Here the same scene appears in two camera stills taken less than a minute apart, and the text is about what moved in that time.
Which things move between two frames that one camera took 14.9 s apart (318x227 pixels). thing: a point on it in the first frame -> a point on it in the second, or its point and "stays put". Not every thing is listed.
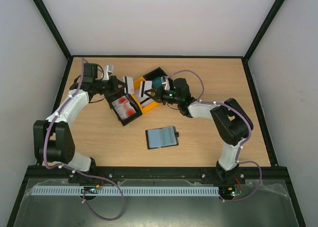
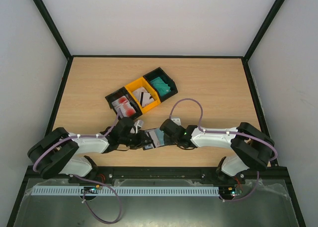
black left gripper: (115, 82) -> (139, 144)
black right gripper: (157, 93) -> (168, 138)
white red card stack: (123, 107) stays put
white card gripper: (144, 86) -> (159, 136)
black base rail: (117, 173) stays put
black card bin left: (112, 97) stays put
